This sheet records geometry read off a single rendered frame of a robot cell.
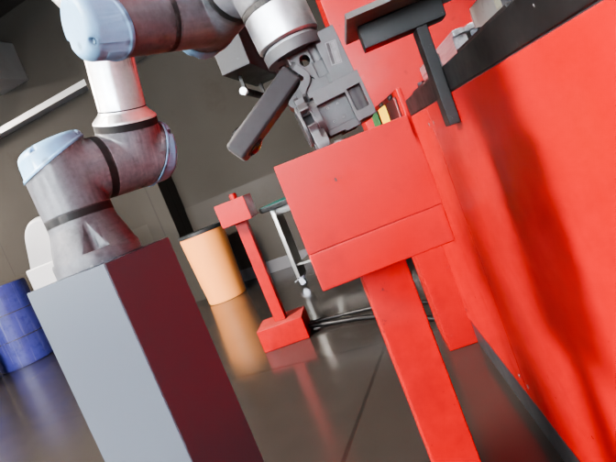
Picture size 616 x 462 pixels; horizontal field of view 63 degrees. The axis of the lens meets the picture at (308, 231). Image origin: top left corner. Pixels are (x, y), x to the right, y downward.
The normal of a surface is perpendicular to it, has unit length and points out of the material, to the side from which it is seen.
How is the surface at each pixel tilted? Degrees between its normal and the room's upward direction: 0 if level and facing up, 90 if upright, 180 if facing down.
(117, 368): 90
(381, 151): 90
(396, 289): 90
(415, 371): 90
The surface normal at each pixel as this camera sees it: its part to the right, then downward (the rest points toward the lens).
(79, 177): 0.65, -0.15
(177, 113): -0.30, 0.22
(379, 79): -0.07, 0.15
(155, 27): 0.72, 0.43
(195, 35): 0.62, 0.73
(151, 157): 0.71, 0.18
